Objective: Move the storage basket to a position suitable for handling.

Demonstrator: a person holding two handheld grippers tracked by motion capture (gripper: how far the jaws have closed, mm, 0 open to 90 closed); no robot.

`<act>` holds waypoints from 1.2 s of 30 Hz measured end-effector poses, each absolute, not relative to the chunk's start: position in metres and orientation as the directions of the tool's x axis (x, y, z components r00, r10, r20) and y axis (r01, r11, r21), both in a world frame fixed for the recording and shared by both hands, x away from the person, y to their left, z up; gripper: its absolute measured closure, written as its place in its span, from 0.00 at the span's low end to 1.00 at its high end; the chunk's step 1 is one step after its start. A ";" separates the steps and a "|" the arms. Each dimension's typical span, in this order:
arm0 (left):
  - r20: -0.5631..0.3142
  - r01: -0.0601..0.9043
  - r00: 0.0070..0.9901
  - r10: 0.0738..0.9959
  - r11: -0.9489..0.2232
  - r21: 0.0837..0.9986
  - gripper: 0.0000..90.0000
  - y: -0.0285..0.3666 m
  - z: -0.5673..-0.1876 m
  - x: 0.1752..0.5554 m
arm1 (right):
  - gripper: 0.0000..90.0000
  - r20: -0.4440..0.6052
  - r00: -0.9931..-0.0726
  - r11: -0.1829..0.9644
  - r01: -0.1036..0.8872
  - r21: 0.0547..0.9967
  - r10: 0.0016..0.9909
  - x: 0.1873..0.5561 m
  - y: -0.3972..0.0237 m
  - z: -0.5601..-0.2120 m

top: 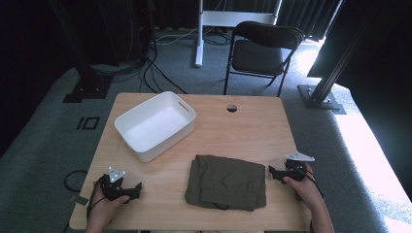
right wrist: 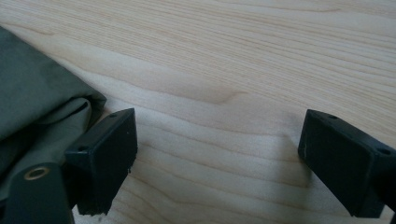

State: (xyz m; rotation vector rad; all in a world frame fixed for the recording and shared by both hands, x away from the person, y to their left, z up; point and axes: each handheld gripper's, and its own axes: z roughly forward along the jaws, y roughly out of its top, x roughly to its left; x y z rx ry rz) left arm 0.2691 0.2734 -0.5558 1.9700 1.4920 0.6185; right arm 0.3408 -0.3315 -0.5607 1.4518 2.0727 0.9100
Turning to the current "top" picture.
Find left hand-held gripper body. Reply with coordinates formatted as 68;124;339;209
98;166;137;202

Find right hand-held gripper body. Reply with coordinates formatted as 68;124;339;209
281;151;316;183

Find olive green pants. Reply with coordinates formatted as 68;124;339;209
184;153;267;213

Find white plastic bin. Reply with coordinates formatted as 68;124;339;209
114;90;197;163

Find person's left hand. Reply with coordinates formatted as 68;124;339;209
85;188;131;227

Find person's right hand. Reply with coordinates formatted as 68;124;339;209
283;163;325;209

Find black metal stand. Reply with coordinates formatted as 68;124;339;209
48;0;115;104
296;0;373;115

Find black folding chair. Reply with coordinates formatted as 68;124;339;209
223;20;306;98

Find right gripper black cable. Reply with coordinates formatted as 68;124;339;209
303;168;326;199

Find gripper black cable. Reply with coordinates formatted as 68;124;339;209
85;180;109;222
303;168;326;199

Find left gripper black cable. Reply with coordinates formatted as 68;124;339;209
85;180;109;222

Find black cable loop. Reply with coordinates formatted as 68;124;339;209
63;169;88;193

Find black floor cables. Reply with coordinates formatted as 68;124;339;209
138;48;189;95

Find white floor cable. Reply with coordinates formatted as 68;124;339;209
154;27;199;46

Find white metal desk frame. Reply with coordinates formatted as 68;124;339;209
194;0;283;68

